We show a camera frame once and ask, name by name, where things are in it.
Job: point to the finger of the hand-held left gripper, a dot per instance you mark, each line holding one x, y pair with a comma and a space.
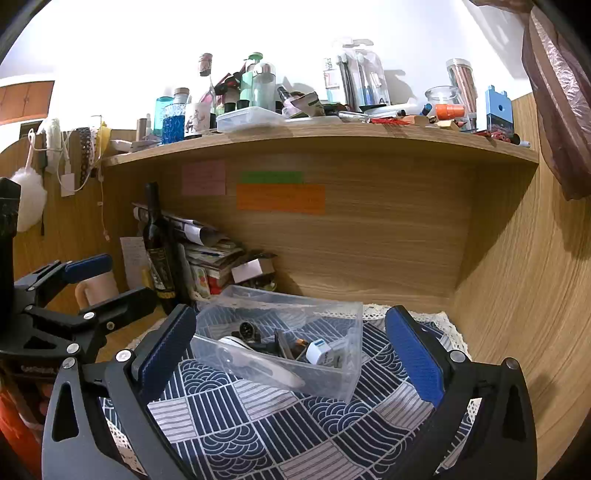
124, 304
87, 268

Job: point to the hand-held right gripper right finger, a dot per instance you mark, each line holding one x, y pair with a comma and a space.
418, 360

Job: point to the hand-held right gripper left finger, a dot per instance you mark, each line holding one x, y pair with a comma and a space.
166, 355

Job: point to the round dial watch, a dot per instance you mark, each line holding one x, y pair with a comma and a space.
247, 330

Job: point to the clear plastic storage box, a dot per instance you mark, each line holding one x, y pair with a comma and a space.
337, 332

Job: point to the white shoehorn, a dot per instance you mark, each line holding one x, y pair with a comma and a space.
258, 364

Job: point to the white charger plug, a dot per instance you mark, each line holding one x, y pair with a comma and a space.
319, 353

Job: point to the metal pen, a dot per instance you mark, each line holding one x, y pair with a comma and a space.
284, 344

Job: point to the beige mug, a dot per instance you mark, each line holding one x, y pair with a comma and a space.
99, 288

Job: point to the white paper note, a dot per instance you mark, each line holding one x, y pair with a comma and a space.
134, 258

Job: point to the dark wine bottle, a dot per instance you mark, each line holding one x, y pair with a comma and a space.
159, 267

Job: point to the white fluffy pompom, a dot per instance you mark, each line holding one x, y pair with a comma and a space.
30, 201

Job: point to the stack of books and magazines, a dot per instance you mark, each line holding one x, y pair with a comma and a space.
212, 263

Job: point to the patterned ribbon band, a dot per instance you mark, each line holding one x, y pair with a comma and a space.
85, 152

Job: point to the small white cardboard box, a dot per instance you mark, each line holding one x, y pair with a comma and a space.
251, 271

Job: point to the white fluffy brush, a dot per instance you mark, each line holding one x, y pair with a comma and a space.
50, 134

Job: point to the blue wave-patterned table cloth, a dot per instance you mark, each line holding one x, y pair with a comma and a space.
286, 434

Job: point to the pink sticky note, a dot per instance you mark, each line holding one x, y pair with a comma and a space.
203, 177

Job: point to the small cardboard tube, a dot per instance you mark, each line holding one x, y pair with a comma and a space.
141, 128

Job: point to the glass bottle with blue liquid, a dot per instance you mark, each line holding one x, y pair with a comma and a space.
174, 124

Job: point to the teal clear bottle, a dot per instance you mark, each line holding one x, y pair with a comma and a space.
161, 115

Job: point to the wooden cabinet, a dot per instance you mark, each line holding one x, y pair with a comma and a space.
25, 101

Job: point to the white printed mug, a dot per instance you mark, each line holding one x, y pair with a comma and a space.
197, 121

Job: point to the orange sticky note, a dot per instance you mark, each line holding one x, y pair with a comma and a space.
280, 198

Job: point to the green sticky note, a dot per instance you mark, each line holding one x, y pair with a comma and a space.
272, 177

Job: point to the clear lidded food container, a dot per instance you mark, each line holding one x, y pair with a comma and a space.
249, 120

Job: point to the cork-topped thin bottle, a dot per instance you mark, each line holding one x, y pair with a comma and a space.
206, 64

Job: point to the wooden shelf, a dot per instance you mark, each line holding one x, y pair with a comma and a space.
323, 141

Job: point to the green pump bottle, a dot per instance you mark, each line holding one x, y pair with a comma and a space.
248, 85

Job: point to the orange cap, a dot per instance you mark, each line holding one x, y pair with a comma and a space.
449, 111

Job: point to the small dark-capped spray bottle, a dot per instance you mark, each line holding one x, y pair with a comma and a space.
287, 104

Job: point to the blue box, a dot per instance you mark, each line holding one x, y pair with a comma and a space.
499, 110

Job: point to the round glass jar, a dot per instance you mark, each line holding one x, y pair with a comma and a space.
442, 96

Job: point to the tall clear jar with sticks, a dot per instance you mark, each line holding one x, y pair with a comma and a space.
461, 85

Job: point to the toothbrush pack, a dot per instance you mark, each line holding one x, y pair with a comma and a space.
360, 74

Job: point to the brown plastic hanging bag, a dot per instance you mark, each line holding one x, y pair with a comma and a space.
558, 101

